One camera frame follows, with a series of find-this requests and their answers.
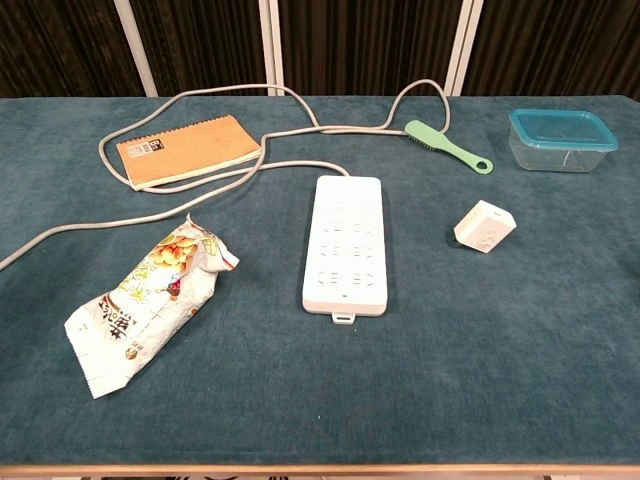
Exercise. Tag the white printed snack bag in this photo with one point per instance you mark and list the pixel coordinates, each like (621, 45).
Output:
(145, 310)

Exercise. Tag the green plastic brush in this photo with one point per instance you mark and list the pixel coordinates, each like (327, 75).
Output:
(440, 145)

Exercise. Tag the white frame post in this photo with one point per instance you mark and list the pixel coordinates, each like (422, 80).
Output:
(462, 45)
(135, 45)
(272, 45)

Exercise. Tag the white power strip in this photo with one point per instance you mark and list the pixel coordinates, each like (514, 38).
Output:
(345, 250)

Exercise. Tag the dark slatted screen panel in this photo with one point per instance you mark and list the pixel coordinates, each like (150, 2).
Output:
(55, 45)
(205, 45)
(560, 45)
(365, 45)

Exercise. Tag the teal table cloth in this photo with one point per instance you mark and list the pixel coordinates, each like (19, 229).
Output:
(450, 375)

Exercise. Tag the clear container blue lid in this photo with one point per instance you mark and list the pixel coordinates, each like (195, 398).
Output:
(560, 135)

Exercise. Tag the white power adapter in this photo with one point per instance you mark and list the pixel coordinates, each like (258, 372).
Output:
(487, 227)

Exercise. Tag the brown spiral notebook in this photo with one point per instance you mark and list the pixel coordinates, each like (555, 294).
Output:
(185, 150)

